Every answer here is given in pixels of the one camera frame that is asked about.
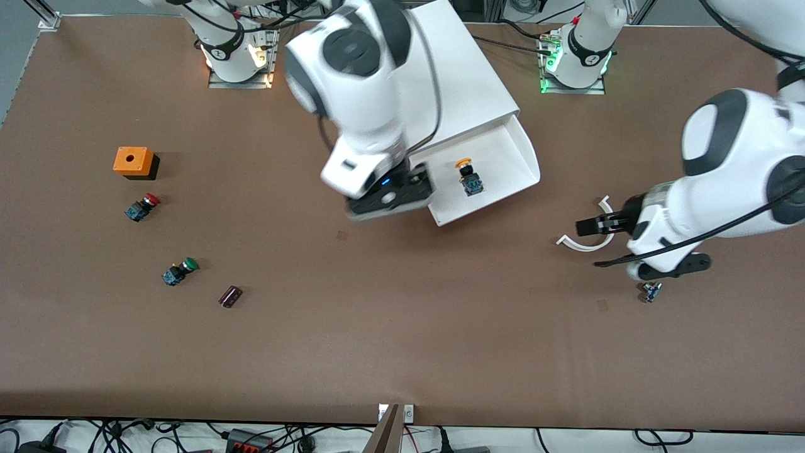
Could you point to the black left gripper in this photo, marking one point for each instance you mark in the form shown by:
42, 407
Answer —
629, 214

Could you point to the yellow push button switch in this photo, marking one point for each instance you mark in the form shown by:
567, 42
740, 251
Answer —
471, 184

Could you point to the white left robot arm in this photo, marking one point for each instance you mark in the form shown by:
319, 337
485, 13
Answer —
742, 145

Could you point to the white curved plastic strip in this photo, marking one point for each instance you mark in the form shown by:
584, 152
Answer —
585, 248

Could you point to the small blue silver component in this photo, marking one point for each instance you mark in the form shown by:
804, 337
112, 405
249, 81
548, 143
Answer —
651, 292

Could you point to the dark maroon cylindrical capacitor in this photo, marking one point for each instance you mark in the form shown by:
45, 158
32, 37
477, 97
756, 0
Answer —
230, 296

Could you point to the dark grey box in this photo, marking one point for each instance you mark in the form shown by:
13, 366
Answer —
471, 450

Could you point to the orange box with hole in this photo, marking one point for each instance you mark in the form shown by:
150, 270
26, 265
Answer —
132, 160

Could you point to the dark grey power strip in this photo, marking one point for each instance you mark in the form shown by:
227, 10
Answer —
245, 443

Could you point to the white metal mounting bracket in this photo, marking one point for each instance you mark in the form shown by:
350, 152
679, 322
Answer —
409, 413

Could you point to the green push button switch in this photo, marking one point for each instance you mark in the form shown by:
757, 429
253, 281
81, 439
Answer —
176, 274

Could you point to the aluminium profile post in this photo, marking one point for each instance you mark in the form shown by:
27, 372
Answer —
387, 437

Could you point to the red push button switch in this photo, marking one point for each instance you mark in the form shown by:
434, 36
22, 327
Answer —
139, 209

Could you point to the aluminium corner post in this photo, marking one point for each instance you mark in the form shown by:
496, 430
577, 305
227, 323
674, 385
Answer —
49, 19

